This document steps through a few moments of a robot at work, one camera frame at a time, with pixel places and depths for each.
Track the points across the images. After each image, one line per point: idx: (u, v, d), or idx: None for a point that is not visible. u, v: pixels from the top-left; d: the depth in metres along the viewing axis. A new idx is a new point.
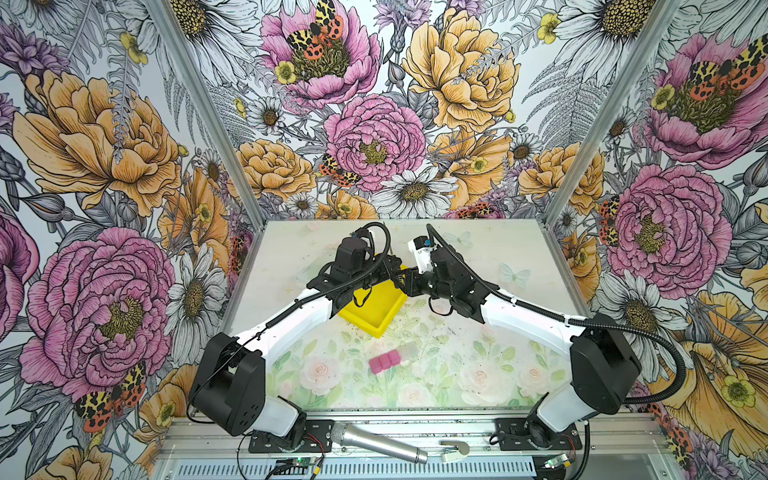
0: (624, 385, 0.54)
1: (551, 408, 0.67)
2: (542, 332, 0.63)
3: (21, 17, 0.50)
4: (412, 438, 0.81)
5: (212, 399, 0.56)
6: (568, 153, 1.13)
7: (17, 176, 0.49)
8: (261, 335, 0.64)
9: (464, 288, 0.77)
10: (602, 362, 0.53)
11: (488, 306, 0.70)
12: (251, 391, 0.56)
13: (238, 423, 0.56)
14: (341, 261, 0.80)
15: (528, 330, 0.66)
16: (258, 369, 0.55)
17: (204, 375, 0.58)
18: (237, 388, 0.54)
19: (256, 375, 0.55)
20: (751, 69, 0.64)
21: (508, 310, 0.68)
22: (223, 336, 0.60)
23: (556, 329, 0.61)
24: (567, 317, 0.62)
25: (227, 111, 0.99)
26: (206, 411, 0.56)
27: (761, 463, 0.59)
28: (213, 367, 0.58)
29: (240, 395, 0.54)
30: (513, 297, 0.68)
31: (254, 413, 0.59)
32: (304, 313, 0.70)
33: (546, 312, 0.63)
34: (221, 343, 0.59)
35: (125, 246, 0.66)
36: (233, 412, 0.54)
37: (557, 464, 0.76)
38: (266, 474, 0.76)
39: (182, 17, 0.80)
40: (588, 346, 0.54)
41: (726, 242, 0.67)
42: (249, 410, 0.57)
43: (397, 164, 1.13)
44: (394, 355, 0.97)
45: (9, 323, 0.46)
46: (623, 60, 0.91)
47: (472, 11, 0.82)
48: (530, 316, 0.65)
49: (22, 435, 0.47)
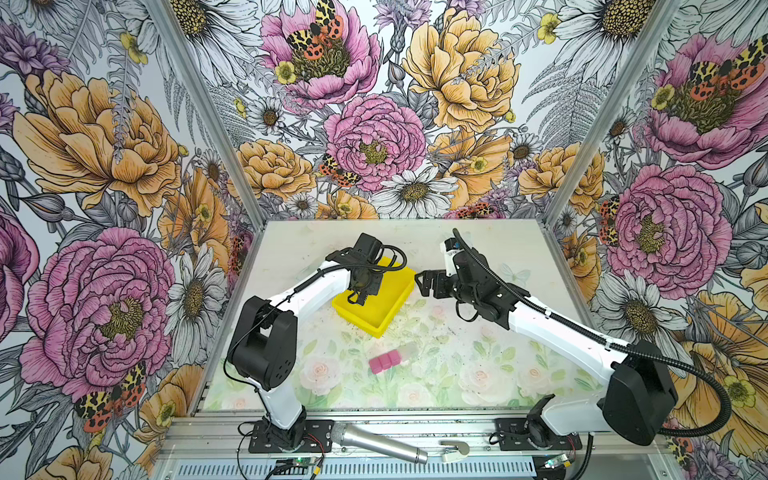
0: (661, 417, 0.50)
1: (558, 413, 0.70)
2: (579, 352, 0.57)
3: (21, 17, 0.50)
4: (413, 438, 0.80)
5: (251, 356, 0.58)
6: (568, 153, 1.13)
7: (17, 176, 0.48)
8: (291, 297, 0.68)
9: (489, 291, 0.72)
10: (644, 392, 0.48)
11: (517, 313, 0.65)
12: (286, 346, 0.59)
13: (275, 377, 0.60)
14: (362, 243, 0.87)
15: (560, 346, 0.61)
16: (291, 326, 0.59)
17: (241, 333, 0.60)
18: (276, 341, 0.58)
19: (290, 332, 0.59)
20: (751, 69, 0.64)
21: (539, 322, 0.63)
22: (257, 299, 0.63)
23: (595, 351, 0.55)
24: (609, 340, 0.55)
25: (227, 111, 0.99)
26: (246, 368, 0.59)
27: (761, 463, 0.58)
28: (248, 329, 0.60)
29: (278, 348, 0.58)
30: (547, 308, 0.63)
31: (286, 368, 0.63)
32: (326, 281, 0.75)
33: (585, 332, 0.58)
34: (257, 303, 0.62)
35: (125, 246, 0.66)
36: (270, 365, 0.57)
37: (557, 464, 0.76)
38: (266, 474, 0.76)
39: (182, 17, 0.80)
40: (630, 375, 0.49)
41: (726, 243, 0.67)
42: (283, 365, 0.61)
43: (397, 164, 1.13)
44: (394, 355, 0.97)
45: (9, 323, 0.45)
46: (623, 60, 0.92)
47: (472, 11, 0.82)
48: (566, 334, 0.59)
49: (22, 435, 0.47)
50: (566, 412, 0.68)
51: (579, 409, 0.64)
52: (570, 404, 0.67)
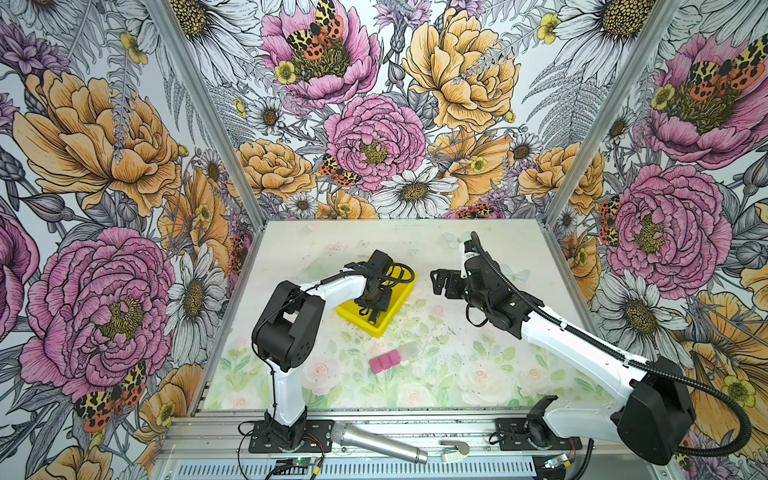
0: (678, 436, 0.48)
1: (562, 416, 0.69)
2: (595, 367, 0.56)
3: (21, 17, 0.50)
4: (412, 438, 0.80)
5: (275, 336, 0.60)
6: (568, 153, 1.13)
7: (17, 176, 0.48)
8: (318, 286, 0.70)
9: (502, 299, 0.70)
10: (662, 411, 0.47)
11: (530, 323, 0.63)
12: (311, 330, 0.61)
13: (295, 358, 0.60)
14: (376, 259, 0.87)
15: (576, 360, 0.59)
16: (318, 308, 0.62)
17: (270, 312, 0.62)
18: (304, 322, 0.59)
19: (316, 314, 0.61)
20: (751, 69, 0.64)
21: (553, 334, 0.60)
22: (288, 283, 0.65)
23: (612, 367, 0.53)
24: (627, 356, 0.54)
25: (227, 111, 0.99)
26: (268, 348, 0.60)
27: (761, 463, 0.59)
28: (277, 309, 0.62)
29: (302, 330, 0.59)
30: (562, 321, 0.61)
31: (305, 353, 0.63)
32: (346, 281, 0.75)
33: (603, 347, 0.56)
34: (288, 287, 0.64)
35: (125, 246, 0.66)
36: (291, 347, 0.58)
37: (557, 464, 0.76)
38: (266, 474, 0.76)
39: (182, 17, 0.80)
40: (650, 394, 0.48)
41: (726, 243, 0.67)
42: (303, 347, 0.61)
43: (397, 164, 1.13)
44: (394, 355, 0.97)
45: (9, 323, 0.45)
46: (623, 60, 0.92)
47: (472, 11, 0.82)
48: (581, 348, 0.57)
49: (22, 435, 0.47)
50: (571, 417, 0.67)
51: (588, 416, 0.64)
52: (577, 410, 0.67)
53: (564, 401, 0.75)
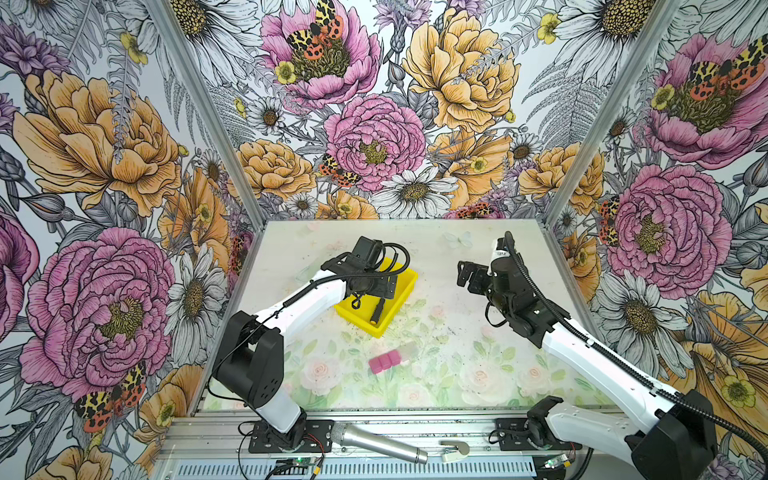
0: (696, 472, 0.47)
1: (570, 424, 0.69)
2: (619, 389, 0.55)
3: (22, 17, 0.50)
4: (412, 438, 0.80)
5: (235, 374, 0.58)
6: (568, 153, 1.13)
7: (17, 176, 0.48)
8: (279, 311, 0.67)
9: (527, 304, 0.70)
10: (686, 446, 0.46)
11: (554, 335, 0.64)
12: (272, 365, 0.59)
13: (259, 394, 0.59)
14: (360, 248, 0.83)
15: (600, 379, 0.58)
16: (276, 344, 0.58)
17: (226, 350, 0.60)
18: (259, 362, 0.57)
19: (275, 350, 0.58)
20: (751, 69, 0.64)
21: (578, 349, 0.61)
22: (243, 314, 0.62)
23: (638, 393, 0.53)
24: (657, 385, 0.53)
25: (227, 111, 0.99)
26: (230, 385, 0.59)
27: (761, 463, 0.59)
28: (233, 345, 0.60)
29: (260, 368, 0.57)
30: (589, 339, 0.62)
31: (273, 386, 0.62)
32: (318, 293, 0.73)
33: (631, 371, 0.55)
34: (242, 320, 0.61)
35: (125, 246, 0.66)
36: (253, 385, 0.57)
37: (557, 464, 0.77)
38: (266, 474, 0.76)
39: (182, 17, 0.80)
40: (675, 426, 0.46)
41: (726, 243, 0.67)
42: (268, 382, 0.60)
43: (397, 164, 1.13)
44: (394, 355, 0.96)
45: (9, 323, 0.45)
46: (623, 60, 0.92)
47: (472, 11, 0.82)
48: (606, 368, 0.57)
49: (22, 435, 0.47)
50: (581, 427, 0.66)
51: (599, 431, 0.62)
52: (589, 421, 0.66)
53: (570, 407, 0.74)
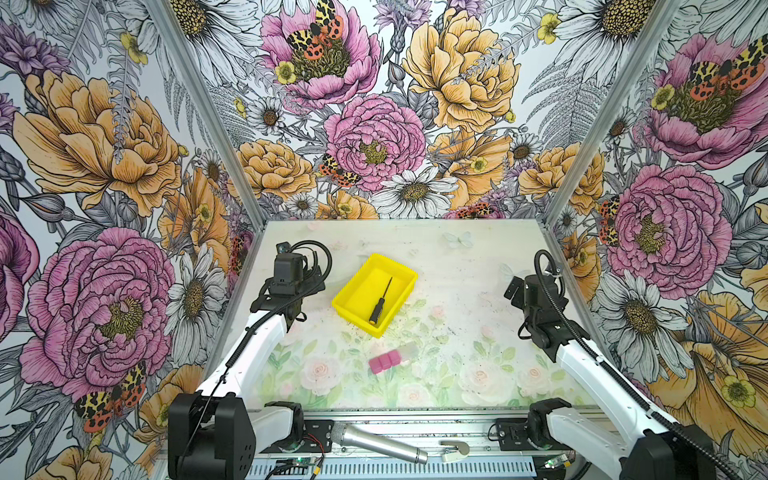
0: None
1: (571, 430, 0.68)
2: (616, 406, 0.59)
3: (22, 17, 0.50)
4: (413, 438, 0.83)
5: (202, 461, 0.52)
6: (568, 153, 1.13)
7: (17, 176, 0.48)
8: (226, 374, 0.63)
9: (549, 322, 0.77)
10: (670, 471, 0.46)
11: (567, 349, 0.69)
12: (240, 431, 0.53)
13: (239, 470, 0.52)
14: (281, 272, 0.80)
15: (602, 396, 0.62)
16: (238, 407, 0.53)
17: (181, 443, 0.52)
18: (223, 434, 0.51)
19: (239, 414, 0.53)
20: (751, 69, 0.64)
21: (587, 365, 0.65)
22: (185, 396, 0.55)
23: (632, 411, 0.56)
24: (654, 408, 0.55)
25: (227, 111, 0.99)
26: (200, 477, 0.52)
27: (761, 463, 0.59)
28: (187, 433, 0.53)
29: (228, 440, 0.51)
30: (599, 356, 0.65)
31: (250, 455, 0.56)
32: (260, 338, 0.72)
33: (633, 392, 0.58)
34: (188, 402, 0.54)
35: (125, 246, 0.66)
36: (228, 461, 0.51)
37: (557, 464, 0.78)
38: (266, 474, 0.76)
39: (182, 17, 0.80)
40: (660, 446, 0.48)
41: (726, 243, 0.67)
42: (244, 452, 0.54)
43: (397, 164, 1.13)
44: (394, 355, 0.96)
45: (9, 323, 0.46)
46: (623, 61, 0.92)
47: (472, 11, 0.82)
48: (609, 385, 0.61)
49: (22, 435, 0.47)
50: (579, 435, 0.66)
51: (597, 444, 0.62)
52: (587, 431, 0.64)
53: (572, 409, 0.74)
